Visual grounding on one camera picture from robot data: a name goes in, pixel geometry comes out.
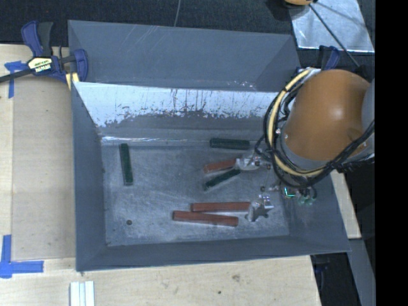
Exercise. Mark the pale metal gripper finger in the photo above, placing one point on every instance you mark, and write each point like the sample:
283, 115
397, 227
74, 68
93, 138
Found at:
250, 163
259, 209

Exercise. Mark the red-brown flat block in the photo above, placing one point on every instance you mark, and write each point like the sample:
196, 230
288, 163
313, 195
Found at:
205, 218
220, 166
220, 206

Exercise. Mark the pale wood board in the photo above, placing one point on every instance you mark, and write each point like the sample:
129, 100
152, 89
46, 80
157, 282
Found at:
43, 171

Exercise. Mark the grey metal bin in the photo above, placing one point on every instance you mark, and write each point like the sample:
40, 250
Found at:
178, 183

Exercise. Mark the dark green flat block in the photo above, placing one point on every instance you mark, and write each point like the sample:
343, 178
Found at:
221, 179
126, 164
229, 143

